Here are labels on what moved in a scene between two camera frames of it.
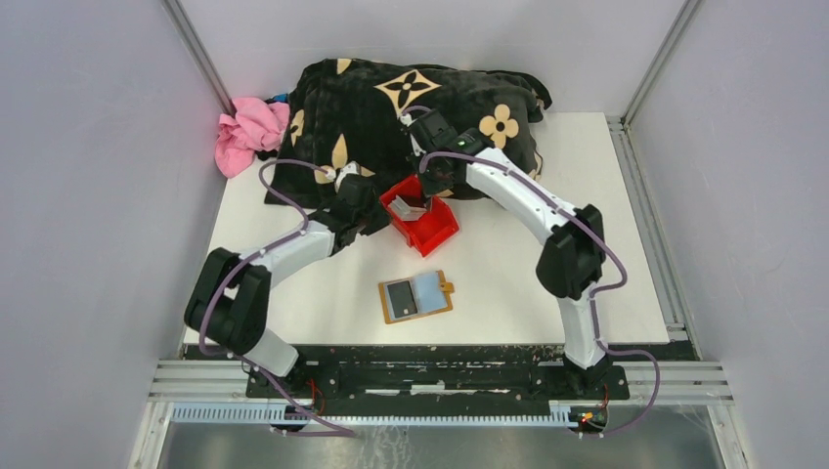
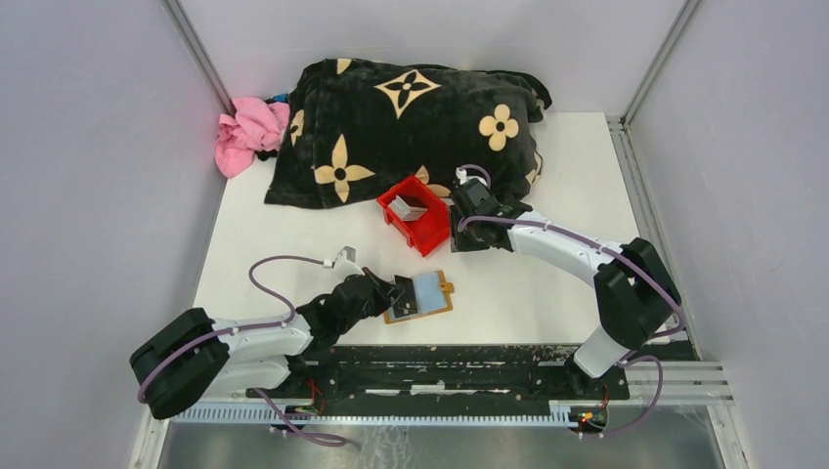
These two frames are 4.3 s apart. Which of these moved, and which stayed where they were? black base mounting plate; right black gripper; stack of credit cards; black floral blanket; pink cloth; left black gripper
Moved: right black gripper; left black gripper
Stayed: black base mounting plate; black floral blanket; pink cloth; stack of credit cards
